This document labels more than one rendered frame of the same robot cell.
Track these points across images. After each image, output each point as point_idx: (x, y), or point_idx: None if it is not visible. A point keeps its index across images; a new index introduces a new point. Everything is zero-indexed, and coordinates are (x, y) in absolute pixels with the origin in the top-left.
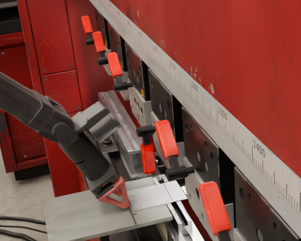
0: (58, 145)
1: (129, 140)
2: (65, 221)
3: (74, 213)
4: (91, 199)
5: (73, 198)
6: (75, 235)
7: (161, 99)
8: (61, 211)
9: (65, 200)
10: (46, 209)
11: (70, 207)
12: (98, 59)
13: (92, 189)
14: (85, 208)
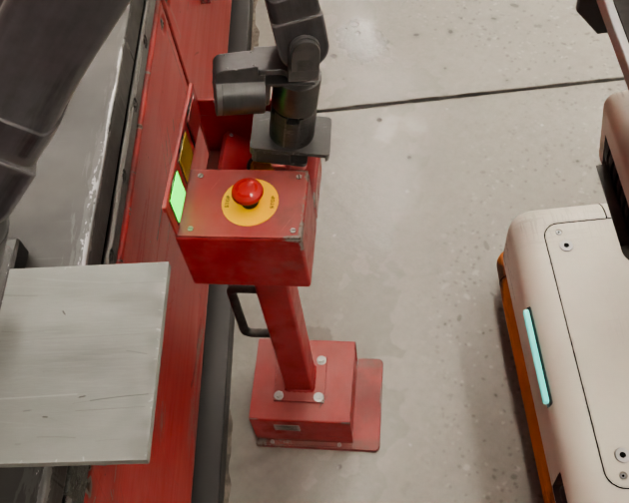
0: (8, 228)
1: None
2: (112, 336)
3: (80, 362)
4: (20, 409)
5: (62, 432)
6: (105, 273)
7: None
8: (110, 380)
9: (86, 431)
10: (145, 407)
11: (82, 392)
12: None
13: (5, 247)
14: (49, 372)
